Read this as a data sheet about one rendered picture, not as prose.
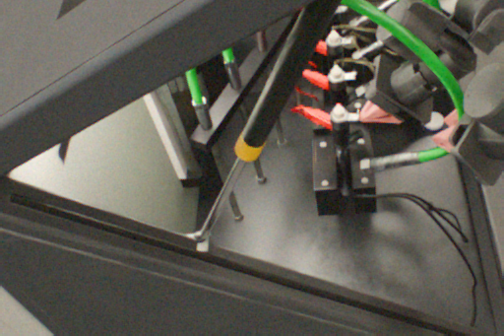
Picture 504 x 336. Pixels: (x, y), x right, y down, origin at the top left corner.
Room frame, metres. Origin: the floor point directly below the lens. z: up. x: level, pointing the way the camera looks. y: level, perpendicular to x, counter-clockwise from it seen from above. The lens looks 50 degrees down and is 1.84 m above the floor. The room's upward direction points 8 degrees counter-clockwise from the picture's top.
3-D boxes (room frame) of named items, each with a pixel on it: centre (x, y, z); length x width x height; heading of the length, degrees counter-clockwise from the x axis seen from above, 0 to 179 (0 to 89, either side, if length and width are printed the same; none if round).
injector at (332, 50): (0.76, -0.07, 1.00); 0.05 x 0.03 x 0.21; 85
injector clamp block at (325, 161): (0.72, -0.05, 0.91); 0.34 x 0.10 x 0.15; 175
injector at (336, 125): (0.60, -0.05, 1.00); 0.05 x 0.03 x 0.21; 85
